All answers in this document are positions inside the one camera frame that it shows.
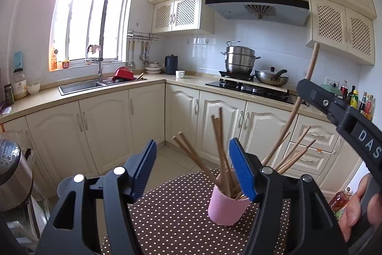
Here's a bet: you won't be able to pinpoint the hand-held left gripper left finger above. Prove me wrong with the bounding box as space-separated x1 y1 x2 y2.
36 139 158 255

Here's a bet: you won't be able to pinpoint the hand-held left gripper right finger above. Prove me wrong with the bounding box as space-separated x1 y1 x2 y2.
229 137 350 255

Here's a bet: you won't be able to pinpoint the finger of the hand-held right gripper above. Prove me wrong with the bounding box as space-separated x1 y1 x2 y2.
297 79 358 126

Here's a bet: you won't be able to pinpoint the bunch of wooden chopsticks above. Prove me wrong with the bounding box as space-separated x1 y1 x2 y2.
172 107 317 200

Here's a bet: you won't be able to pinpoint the long wooden chopstick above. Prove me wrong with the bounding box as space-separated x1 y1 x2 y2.
261 43 320 166

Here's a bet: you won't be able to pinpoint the pink cup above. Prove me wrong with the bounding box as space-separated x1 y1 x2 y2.
207 173 250 226

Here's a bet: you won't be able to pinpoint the person's right hand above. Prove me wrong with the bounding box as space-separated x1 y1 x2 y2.
338 174 373 243

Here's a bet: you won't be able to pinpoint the green electric cooker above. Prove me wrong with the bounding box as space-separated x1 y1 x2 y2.
321 83 344 98

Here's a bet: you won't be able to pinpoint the dark bottle with red cap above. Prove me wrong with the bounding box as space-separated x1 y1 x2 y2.
340 80 349 103

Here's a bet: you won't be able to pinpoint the red brown sauce bottle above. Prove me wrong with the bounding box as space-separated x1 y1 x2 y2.
366 94 375 120

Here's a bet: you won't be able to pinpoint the steel wok with lid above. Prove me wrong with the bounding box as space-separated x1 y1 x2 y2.
255 67 290 87

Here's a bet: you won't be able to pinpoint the cream base cabinets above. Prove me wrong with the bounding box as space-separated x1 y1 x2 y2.
0 76 371 202

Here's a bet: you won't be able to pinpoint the orange cooking oil bottle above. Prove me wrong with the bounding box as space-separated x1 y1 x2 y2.
329 187 353 214

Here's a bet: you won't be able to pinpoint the black glass gas cooktop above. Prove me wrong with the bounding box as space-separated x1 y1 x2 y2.
205 80 294 104

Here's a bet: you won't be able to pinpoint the steel steamer pot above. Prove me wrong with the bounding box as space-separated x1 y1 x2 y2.
221 41 261 75

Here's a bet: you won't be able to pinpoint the red bowl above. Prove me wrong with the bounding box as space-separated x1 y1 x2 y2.
113 66 135 81

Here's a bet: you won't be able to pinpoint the stacked white dishes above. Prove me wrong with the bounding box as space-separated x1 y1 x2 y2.
144 62 165 74

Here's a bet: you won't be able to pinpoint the hanging steel ladle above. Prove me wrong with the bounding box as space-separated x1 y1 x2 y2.
125 40 136 70

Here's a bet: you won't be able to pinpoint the black electric kettle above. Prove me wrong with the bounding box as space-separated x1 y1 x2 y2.
165 55 179 75

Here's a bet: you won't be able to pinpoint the steel kitchen sink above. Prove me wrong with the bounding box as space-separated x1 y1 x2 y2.
58 77 148 96

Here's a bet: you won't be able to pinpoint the steel kitchen faucet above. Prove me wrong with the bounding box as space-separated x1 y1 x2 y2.
86 44 104 83

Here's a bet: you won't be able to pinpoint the hanging steel spatula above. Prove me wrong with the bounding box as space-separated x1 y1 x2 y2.
140 40 151 64

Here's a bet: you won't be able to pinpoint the black range hood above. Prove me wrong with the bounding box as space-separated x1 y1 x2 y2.
205 0 311 27

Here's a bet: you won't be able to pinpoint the silver rice cooker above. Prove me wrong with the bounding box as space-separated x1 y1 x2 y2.
0 138 34 212

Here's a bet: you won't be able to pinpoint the large glass jar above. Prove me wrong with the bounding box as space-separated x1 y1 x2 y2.
12 67 28 100

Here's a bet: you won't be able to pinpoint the small dark jar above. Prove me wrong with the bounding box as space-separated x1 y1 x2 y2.
4 84 15 104

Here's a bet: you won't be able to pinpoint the kitchen window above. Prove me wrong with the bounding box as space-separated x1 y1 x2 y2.
49 0 133 72

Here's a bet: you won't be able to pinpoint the light blue carton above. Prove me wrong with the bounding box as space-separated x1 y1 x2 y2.
13 51 24 69

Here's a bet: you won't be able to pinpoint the large lattice door wall cabinet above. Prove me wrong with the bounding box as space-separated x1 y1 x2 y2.
306 0 376 66

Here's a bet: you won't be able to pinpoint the steel wall utensil rack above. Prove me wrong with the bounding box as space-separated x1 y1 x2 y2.
127 31 159 42

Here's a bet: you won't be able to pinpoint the small lattice door wall cabinet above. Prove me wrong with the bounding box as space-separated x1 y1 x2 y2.
152 0 215 35

